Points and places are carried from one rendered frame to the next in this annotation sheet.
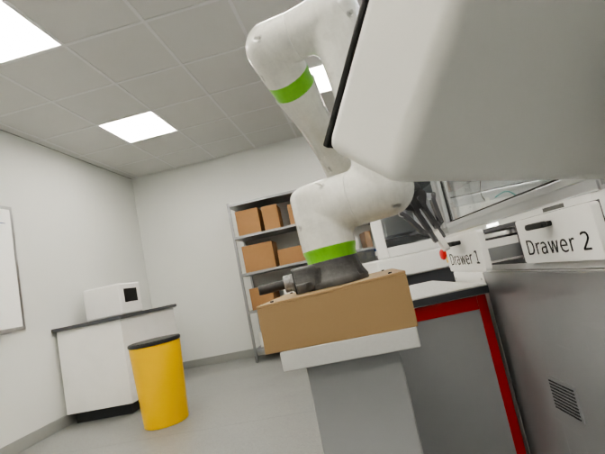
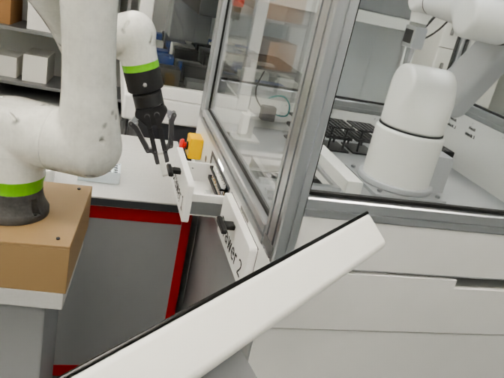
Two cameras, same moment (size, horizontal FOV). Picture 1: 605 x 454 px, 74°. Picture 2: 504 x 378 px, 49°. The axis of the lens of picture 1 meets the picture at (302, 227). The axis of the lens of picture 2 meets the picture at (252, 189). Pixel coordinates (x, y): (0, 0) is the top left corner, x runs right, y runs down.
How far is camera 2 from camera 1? 0.61 m
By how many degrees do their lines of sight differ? 33
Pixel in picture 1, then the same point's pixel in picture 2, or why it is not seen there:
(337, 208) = (25, 153)
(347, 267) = (22, 209)
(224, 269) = not seen: outside the picture
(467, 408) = (133, 301)
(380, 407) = (12, 337)
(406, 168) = not seen: outside the picture
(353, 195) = (46, 150)
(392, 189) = (88, 164)
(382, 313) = (34, 274)
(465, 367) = (145, 268)
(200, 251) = not seen: outside the picture
